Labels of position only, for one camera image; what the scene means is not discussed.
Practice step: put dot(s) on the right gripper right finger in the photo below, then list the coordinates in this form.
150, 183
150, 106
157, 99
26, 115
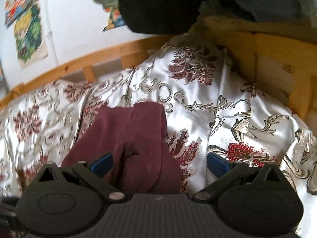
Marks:
227, 174

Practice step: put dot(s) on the blonde anime character poster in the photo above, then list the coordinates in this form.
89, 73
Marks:
29, 37

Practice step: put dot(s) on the white wall conduit pipe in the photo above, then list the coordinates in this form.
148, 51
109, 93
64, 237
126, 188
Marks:
50, 34

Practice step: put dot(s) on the black puffer jacket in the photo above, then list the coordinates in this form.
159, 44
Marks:
171, 17

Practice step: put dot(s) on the floral satin bedspread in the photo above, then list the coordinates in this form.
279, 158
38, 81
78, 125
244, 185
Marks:
209, 108

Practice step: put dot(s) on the orange-haired anime poster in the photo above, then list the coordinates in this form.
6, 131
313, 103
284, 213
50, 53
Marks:
13, 9

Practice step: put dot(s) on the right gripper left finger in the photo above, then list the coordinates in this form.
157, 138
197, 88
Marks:
93, 173

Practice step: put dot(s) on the wooden bed frame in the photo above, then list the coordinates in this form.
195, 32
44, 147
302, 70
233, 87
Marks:
290, 44

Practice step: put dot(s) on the maroon long-sleeve shirt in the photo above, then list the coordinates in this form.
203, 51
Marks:
136, 138

